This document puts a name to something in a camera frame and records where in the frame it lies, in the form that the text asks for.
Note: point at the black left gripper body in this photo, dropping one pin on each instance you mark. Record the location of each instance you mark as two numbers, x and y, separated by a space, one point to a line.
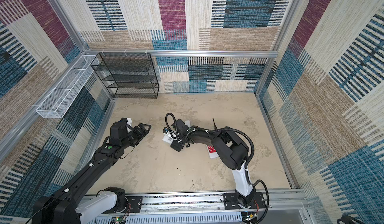
136 136

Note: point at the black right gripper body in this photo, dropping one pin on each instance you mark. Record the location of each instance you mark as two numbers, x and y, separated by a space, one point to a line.
179 143

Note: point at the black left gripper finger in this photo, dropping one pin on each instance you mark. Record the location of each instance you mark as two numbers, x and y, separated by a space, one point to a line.
141 125
147 129

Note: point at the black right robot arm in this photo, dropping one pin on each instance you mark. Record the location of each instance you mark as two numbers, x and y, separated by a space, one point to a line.
236 150

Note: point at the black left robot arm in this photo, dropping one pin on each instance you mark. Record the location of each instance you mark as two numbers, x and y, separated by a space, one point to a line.
60 207

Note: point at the red and white remote control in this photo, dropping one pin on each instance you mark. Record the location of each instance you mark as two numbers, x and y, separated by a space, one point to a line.
212 152

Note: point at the black mesh shelf rack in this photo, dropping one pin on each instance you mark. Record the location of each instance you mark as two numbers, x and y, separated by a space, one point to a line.
130 75

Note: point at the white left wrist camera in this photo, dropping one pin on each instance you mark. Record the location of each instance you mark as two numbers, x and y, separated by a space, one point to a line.
128 122

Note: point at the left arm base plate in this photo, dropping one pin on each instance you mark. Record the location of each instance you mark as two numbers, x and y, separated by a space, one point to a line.
134 204

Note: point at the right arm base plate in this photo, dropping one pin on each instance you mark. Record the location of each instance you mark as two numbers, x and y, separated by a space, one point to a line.
234 201

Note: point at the white mesh wall basket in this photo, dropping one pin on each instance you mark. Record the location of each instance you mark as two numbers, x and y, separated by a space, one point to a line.
59 100

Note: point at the white slotted cable duct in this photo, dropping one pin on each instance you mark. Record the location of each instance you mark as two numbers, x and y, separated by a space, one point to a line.
194 218

